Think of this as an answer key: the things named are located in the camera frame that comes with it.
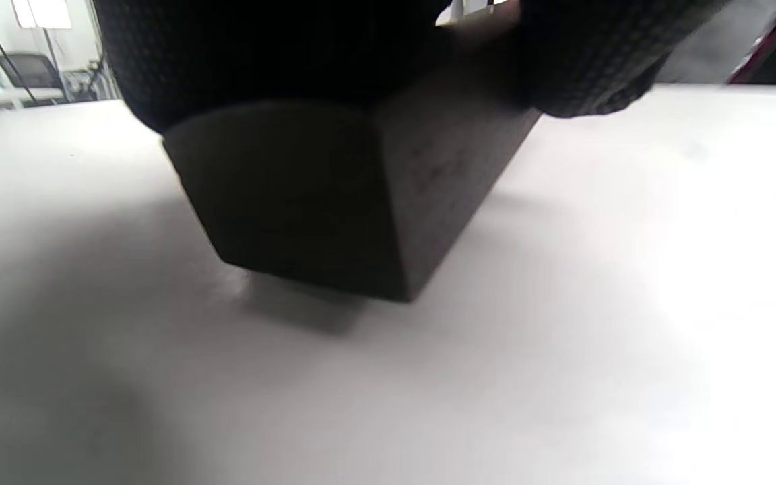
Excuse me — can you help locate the person's left hand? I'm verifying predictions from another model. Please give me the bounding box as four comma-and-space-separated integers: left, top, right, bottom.
92, 0, 732, 133

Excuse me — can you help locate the dark wooden paperweight bar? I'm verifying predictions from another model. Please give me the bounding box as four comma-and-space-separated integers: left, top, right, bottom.
161, 3, 543, 303

